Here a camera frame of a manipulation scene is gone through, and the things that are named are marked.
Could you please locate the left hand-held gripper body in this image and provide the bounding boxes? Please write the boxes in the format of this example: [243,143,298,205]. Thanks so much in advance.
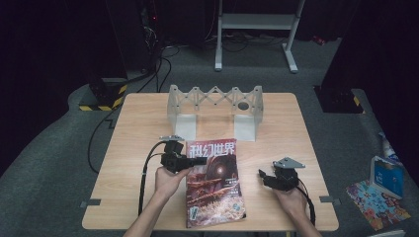
[159,134,193,175]

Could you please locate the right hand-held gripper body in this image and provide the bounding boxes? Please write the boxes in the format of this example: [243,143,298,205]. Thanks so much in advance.
[267,156,306,193]

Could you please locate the red cover magazine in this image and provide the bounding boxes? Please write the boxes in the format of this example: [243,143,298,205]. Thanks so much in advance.
[185,137,247,229]

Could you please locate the person's left hand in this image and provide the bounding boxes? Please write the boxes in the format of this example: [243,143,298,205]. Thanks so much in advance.
[154,165,193,200]

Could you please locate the person's right hand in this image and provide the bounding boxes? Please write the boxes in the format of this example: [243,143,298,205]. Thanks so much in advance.
[272,187,309,221]

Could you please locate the grey tape strip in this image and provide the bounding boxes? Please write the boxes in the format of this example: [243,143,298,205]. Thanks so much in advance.
[319,195,342,206]
[79,198,102,209]

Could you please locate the grey expandable book rack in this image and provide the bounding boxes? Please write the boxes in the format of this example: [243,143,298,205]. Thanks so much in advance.
[166,84,264,143]

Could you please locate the black yellow striped stand base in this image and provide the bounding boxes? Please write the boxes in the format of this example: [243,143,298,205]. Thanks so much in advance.
[78,76,128,113]

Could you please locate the black stand base yellow mark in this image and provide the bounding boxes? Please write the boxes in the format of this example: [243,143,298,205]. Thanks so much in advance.
[313,85,366,115]

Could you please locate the colourful patterned booklet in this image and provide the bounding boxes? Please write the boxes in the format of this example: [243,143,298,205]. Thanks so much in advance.
[345,179,412,232]

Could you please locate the blue white box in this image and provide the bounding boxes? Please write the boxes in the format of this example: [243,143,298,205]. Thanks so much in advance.
[369,155,405,200]

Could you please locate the white blue packet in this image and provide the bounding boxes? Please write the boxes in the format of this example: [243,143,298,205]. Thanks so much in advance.
[377,131,401,165]

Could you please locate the white metal stand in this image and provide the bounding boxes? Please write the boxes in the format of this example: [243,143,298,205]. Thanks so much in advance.
[213,0,306,74]

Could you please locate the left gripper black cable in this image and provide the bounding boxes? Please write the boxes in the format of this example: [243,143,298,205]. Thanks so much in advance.
[137,140,168,217]

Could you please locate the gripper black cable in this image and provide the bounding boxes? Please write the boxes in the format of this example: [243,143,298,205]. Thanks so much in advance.
[295,184,317,227]
[137,140,168,217]

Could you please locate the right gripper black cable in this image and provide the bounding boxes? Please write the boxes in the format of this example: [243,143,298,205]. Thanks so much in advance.
[295,184,317,227]

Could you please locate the black floor cable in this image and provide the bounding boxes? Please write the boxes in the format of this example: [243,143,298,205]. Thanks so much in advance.
[87,106,121,175]

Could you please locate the bundle of black cables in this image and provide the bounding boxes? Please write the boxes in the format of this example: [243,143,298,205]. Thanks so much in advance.
[135,43,182,94]

